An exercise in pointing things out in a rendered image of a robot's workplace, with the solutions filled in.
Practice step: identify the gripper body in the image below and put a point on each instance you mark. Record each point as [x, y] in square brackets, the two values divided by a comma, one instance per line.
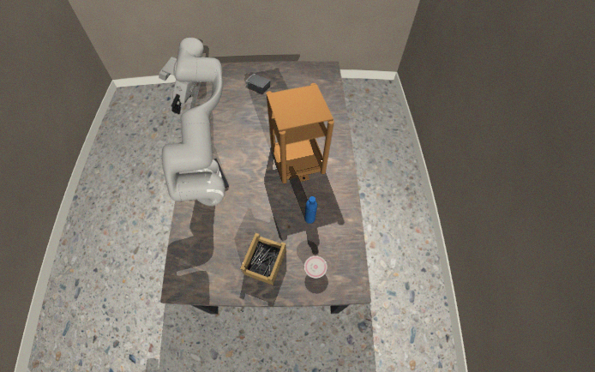
[184, 89]

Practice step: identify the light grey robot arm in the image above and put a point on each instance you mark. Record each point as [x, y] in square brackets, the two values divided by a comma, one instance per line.
[195, 151]

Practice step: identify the blue cylinder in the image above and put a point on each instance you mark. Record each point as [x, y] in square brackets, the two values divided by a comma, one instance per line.
[310, 210]

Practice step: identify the wooden shelving unit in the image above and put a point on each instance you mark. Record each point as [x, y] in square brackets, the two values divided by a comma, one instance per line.
[297, 153]

